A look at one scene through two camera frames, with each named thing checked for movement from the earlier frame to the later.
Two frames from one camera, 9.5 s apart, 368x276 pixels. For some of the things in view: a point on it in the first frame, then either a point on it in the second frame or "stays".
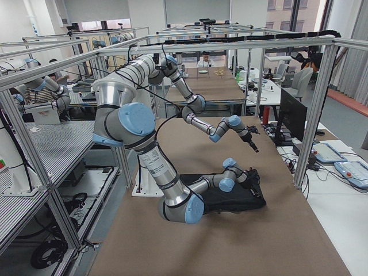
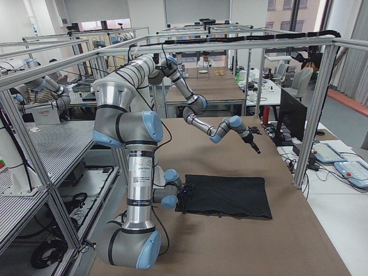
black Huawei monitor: (292, 118) stays
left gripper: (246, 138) stays
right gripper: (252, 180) to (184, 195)
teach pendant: (324, 152) stays
